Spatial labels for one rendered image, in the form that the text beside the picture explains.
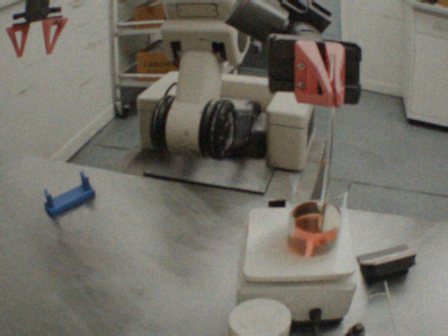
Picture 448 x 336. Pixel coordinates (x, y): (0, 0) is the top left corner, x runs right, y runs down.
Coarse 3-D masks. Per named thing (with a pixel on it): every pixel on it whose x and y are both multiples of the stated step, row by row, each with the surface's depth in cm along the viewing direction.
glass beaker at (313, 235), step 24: (312, 168) 46; (336, 168) 46; (312, 192) 47; (336, 192) 46; (288, 216) 46; (312, 216) 42; (336, 216) 42; (288, 240) 46; (312, 240) 43; (336, 240) 44
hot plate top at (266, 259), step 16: (256, 208) 54; (272, 208) 54; (288, 208) 53; (256, 224) 51; (272, 224) 51; (256, 240) 49; (272, 240) 48; (352, 240) 47; (256, 256) 46; (272, 256) 46; (288, 256) 46; (336, 256) 45; (352, 256) 45; (256, 272) 44; (272, 272) 44; (288, 272) 44; (304, 272) 44; (320, 272) 43; (336, 272) 43; (352, 272) 43
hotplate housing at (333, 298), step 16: (240, 256) 50; (240, 272) 47; (240, 288) 45; (256, 288) 45; (272, 288) 45; (288, 288) 44; (304, 288) 44; (320, 288) 44; (336, 288) 44; (352, 288) 44; (288, 304) 45; (304, 304) 45; (320, 304) 45; (336, 304) 45; (304, 320) 47; (320, 320) 47; (336, 320) 47
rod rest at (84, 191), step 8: (88, 184) 71; (48, 192) 67; (64, 192) 71; (72, 192) 71; (80, 192) 71; (88, 192) 71; (48, 200) 67; (56, 200) 69; (64, 200) 69; (72, 200) 69; (80, 200) 70; (48, 208) 67; (56, 208) 67; (64, 208) 68
